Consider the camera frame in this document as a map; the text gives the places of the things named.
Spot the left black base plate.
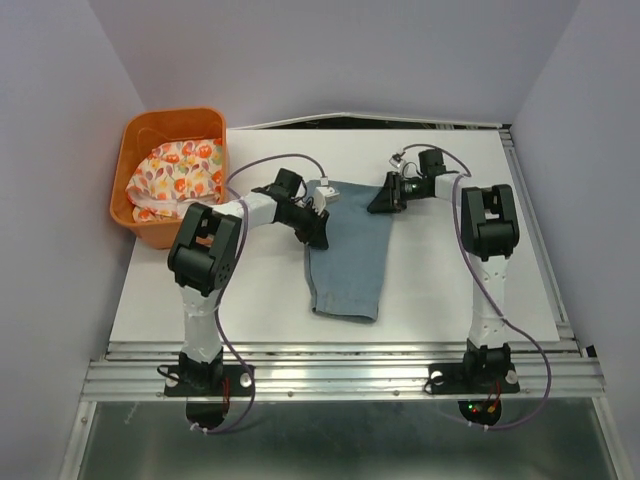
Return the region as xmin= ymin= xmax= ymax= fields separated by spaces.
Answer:
xmin=157 ymin=364 xmax=253 ymax=398

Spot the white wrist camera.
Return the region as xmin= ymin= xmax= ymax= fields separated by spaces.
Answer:
xmin=389 ymin=152 xmax=406 ymax=171
xmin=311 ymin=176 xmax=340 ymax=213

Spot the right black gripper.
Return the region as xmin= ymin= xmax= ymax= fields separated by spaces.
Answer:
xmin=366 ymin=170 xmax=428 ymax=213

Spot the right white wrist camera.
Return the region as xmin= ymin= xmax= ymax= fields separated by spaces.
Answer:
xmin=389 ymin=152 xmax=406 ymax=171

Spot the floral orange white skirt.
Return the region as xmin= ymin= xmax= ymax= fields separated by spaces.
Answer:
xmin=125 ymin=138 xmax=225 ymax=223

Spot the blue denim skirt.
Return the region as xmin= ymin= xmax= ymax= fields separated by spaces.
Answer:
xmin=304 ymin=181 xmax=393 ymax=324

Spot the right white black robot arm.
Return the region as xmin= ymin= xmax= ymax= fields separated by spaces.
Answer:
xmin=367 ymin=144 xmax=520 ymax=395

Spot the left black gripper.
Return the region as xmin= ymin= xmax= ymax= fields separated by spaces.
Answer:
xmin=278 ymin=200 xmax=328 ymax=250

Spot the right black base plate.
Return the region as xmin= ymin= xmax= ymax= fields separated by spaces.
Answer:
xmin=423 ymin=362 xmax=520 ymax=396

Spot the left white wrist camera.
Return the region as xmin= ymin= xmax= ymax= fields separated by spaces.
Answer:
xmin=311 ymin=176 xmax=340 ymax=213

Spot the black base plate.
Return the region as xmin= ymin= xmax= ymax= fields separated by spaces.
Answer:
xmin=423 ymin=362 xmax=520 ymax=396
xmin=157 ymin=364 xmax=253 ymax=398

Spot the orange plastic basket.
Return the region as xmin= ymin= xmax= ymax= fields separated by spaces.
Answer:
xmin=109 ymin=106 xmax=232 ymax=250

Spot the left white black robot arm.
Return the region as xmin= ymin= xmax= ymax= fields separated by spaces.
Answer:
xmin=165 ymin=169 xmax=339 ymax=394

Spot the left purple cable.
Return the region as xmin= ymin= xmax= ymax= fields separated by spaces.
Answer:
xmin=217 ymin=154 xmax=329 ymax=435

